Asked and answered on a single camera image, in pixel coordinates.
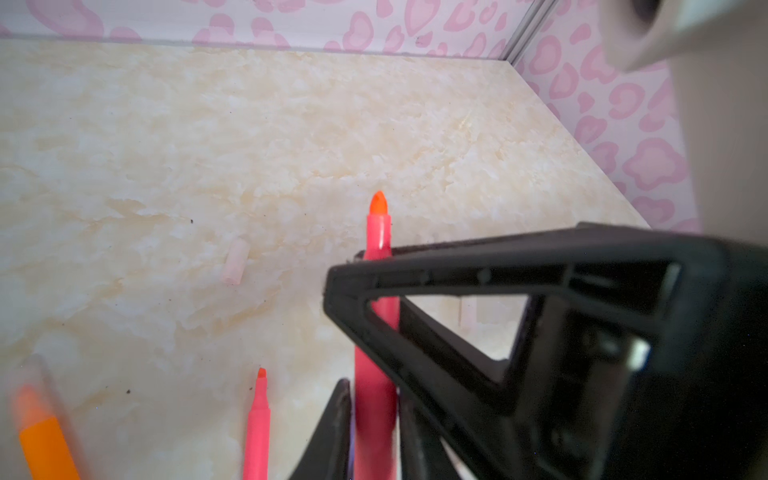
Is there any pink highlighter pen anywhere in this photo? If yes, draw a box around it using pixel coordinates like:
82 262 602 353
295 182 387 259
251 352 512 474
242 368 271 480
352 190 402 480

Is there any orange highlighter pen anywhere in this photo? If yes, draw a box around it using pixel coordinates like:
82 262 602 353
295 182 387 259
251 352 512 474
8 356 82 480

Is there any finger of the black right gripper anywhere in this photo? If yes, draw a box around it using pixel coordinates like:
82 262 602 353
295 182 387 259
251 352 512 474
324 222 767 479

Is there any translucent pink cap left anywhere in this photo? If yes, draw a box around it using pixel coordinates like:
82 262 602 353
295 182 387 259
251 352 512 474
221 237 250 286

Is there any translucent pink cap right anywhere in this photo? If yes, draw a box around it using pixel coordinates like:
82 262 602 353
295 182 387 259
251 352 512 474
459 296 478 332

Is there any translucent pink cap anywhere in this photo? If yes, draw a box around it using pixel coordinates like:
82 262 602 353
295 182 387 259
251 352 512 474
459 296 478 332
221 237 250 286

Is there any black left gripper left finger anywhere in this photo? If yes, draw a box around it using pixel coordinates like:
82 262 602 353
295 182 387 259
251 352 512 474
289 378 353 480

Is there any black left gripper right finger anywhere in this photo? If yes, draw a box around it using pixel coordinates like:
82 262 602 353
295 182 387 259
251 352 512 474
399 394 460 480

